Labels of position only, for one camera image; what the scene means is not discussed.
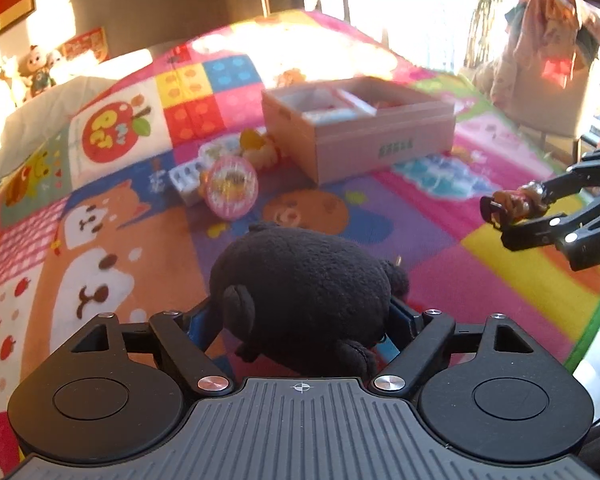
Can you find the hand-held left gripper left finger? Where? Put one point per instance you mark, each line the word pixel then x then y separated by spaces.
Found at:
pixel 199 329

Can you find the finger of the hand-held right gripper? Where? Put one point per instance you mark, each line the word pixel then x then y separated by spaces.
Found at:
pixel 590 170
pixel 545 232

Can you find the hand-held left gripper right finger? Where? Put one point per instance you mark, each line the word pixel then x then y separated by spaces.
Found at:
pixel 404 320

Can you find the small toy with black base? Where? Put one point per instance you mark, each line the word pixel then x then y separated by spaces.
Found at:
pixel 517 202

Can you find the black plush toy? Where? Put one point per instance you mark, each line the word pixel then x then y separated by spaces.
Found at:
pixel 300 290

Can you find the pink round toy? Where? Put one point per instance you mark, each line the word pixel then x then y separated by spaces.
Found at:
pixel 230 187

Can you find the white plastic tray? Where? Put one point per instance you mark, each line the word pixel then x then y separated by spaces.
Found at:
pixel 187 182

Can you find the white cardboard box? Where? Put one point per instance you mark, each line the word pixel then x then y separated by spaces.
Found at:
pixel 380 135

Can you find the orange yellow toy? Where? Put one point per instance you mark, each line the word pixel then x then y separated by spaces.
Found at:
pixel 260 147

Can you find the beige chair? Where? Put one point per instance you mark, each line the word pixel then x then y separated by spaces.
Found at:
pixel 545 105

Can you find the colourful cartoon play mat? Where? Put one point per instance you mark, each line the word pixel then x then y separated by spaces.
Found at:
pixel 130 240

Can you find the pile of clothes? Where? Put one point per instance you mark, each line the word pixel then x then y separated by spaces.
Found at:
pixel 550 25

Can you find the white pillows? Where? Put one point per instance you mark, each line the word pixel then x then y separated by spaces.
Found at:
pixel 55 110

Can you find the small white plush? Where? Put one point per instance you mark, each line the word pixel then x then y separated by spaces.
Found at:
pixel 56 62

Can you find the red printed card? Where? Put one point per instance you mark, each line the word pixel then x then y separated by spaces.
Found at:
pixel 87 45

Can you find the cartoon boy doll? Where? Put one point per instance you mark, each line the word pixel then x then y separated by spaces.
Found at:
pixel 37 70

